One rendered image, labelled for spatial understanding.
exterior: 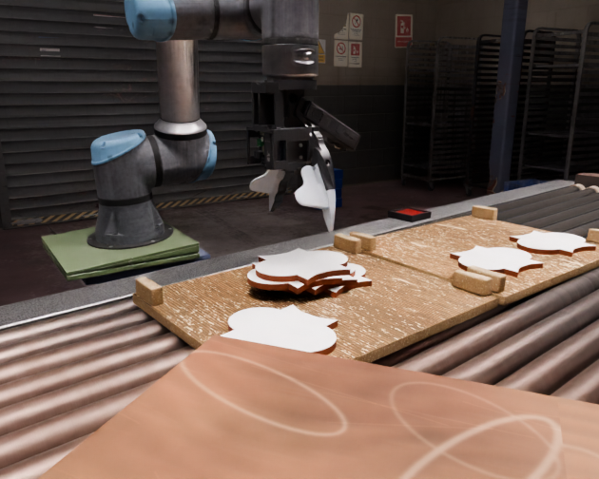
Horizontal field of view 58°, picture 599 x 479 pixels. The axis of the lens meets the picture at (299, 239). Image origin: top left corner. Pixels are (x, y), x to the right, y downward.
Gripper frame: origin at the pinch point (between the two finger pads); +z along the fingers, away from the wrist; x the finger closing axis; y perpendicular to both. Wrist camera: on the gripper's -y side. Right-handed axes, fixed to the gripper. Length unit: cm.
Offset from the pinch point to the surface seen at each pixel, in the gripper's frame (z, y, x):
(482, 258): 9.3, -31.6, 8.7
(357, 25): -90, -411, -465
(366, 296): 10.3, -5.3, 8.5
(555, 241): 9, -52, 10
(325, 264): 6.3, -2.1, 2.9
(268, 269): 6.3, 6.0, -0.1
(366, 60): -50, -426, -465
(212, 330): 10.3, 18.1, 5.8
